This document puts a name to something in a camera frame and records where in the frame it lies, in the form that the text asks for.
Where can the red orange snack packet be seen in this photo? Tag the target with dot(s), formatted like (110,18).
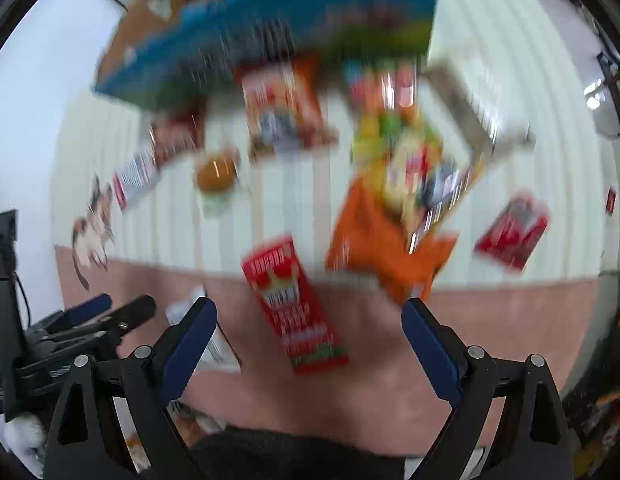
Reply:
(282,105)

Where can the green yellow snack packet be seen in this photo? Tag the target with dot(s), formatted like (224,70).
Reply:
(405,170)

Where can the white crumpled packet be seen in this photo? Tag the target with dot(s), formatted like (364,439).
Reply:
(180,310)

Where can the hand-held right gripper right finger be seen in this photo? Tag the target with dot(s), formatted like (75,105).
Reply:
(432,355)

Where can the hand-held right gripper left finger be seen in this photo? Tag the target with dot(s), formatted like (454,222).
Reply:
(190,345)

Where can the beige snack packet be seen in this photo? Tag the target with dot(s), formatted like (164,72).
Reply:
(465,105)

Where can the dark cloth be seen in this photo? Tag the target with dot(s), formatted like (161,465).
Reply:
(300,455)

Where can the red blue snack packet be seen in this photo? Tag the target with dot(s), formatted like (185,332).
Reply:
(385,85)

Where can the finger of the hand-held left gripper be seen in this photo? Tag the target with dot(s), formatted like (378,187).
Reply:
(132,312)
(90,307)

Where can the small red flat box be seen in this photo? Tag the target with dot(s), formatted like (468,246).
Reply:
(611,201)

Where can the red snack box with crown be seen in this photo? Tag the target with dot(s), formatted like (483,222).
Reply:
(290,310)

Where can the blue printed cardboard box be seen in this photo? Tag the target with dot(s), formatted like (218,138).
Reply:
(290,25)

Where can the dark red snack packet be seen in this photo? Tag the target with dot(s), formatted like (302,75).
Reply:
(177,135)

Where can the white red snack packet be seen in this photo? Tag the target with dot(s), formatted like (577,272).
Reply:
(135,175)

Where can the burger print snack packet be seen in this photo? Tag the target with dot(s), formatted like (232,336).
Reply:
(215,172)

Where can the red cookie snack packet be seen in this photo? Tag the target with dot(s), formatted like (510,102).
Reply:
(512,232)

